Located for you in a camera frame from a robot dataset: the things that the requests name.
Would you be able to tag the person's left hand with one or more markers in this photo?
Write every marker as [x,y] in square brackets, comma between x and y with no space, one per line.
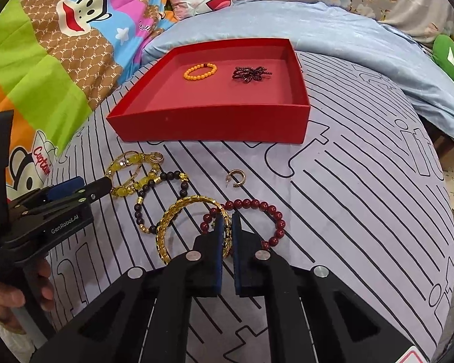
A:
[7,298]

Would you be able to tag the green plush pillow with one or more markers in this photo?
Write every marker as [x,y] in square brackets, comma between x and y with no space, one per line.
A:
[452,60]

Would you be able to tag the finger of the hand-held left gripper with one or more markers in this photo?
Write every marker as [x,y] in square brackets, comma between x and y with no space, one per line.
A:
[65,188]
[96,191]

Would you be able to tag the dark beaded bow ornament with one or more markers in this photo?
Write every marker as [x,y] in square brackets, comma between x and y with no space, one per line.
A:
[251,73]

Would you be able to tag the light blue pillow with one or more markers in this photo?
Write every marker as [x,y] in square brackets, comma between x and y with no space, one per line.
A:
[363,30]

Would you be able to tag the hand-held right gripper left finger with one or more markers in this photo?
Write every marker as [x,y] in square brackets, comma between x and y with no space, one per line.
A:
[218,249]

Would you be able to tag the gold hoop earring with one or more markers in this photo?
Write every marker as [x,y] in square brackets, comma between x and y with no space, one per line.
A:
[238,183]

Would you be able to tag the cartoon monkey blanket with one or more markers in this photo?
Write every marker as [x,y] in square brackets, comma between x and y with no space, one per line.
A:
[53,64]

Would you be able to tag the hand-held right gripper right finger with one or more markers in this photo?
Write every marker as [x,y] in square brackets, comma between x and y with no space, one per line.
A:
[239,257]

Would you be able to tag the red cardboard box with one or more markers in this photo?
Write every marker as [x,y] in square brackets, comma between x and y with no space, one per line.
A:
[227,94]

